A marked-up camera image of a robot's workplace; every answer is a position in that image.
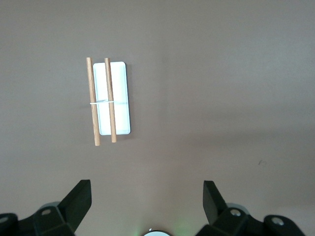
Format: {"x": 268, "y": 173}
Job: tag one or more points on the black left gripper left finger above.
{"x": 61, "y": 218}

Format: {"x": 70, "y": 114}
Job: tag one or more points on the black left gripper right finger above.
{"x": 221, "y": 221}

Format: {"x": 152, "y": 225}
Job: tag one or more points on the white towel rack wooden bars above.
{"x": 120, "y": 98}

